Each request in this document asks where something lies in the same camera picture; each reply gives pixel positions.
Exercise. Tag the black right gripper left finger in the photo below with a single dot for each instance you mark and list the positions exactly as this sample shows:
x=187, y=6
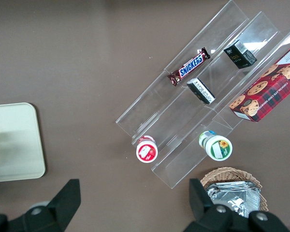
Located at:
x=58, y=210

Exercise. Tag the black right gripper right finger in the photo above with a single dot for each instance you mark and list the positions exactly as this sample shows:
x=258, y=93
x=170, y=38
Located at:
x=203, y=217

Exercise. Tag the aluminium foil tray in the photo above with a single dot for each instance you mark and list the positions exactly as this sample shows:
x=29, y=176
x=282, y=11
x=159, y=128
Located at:
x=234, y=195

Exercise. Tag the light oval wicker basket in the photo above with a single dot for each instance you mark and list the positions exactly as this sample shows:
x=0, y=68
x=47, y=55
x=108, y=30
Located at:
x=232, y=174

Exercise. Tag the beige plastic tray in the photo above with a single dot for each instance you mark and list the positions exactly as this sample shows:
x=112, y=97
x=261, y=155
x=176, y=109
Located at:
x=17, y=166

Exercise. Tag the green lid yogurt cup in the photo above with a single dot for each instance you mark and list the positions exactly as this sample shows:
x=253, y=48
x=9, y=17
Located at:
x=217, y=147

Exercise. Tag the red lid yogurt cup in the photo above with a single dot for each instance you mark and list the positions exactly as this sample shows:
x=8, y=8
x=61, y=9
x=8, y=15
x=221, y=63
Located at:
x=147, y=151

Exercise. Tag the clear acrylic step shelf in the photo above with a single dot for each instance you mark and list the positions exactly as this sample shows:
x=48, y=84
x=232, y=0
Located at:
x=178, y=113

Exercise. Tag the small black carton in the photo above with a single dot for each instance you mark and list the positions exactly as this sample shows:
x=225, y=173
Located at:
x=200, y=91
x=240, y=55

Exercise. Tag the red tartan cookie box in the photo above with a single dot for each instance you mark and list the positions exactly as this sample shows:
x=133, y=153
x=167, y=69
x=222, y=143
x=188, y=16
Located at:
x=268, y=94

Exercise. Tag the snickers chocolate bar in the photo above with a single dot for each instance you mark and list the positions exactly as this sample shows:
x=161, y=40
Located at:
x=191, y=66

